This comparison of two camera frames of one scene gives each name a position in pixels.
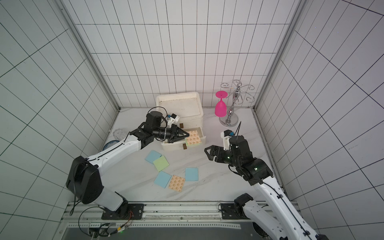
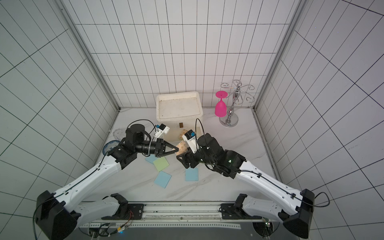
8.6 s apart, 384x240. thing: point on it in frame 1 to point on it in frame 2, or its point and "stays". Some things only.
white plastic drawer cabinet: x=187 y=106 stays
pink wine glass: x=220 y=109 stays
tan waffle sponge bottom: x=176 y=183 to x=182 y=147
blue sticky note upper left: x=152 y=156 stays
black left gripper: x=175 y=132 to x=160 y=142
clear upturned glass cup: x=119 y=134 stays
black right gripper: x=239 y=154 to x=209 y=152
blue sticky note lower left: x=162 y=179 stays
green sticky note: x=161 y=163 stays
